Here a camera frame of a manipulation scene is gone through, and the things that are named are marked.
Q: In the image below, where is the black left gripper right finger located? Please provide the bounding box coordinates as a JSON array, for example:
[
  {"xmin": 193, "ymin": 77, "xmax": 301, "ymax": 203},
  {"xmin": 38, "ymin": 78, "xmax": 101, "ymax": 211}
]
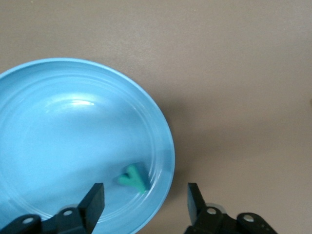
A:
[{"xmin": 184, "ymin": 183, "xmax": 279, "ymax": 234}]

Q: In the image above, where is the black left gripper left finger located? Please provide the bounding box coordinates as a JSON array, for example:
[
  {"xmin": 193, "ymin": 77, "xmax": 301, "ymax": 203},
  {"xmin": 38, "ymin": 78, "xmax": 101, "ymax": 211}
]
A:
[{"xmin": 0, "ymin": 183, "xmax": 106, "ymax": 234}]

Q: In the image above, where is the blue plate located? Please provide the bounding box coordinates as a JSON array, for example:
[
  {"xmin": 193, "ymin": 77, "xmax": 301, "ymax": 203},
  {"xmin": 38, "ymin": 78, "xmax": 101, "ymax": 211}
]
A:
[{"xmin": 0, "ymin": 57, "xmax": 176, "ymax": 234}]

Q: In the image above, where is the teal letter y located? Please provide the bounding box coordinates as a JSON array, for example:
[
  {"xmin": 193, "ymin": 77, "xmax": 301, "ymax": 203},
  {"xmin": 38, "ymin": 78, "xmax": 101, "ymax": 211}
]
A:
[{"xmin": 117, "ymin": 163, "xmax": 150, "ymax": 194}]

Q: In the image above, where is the brown table cover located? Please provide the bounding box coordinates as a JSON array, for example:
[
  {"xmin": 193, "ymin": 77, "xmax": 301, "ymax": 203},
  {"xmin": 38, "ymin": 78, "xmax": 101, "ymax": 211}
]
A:
[{"xmin": 0, "ymin": 0, "xmax": 312, "ymax": 234}]

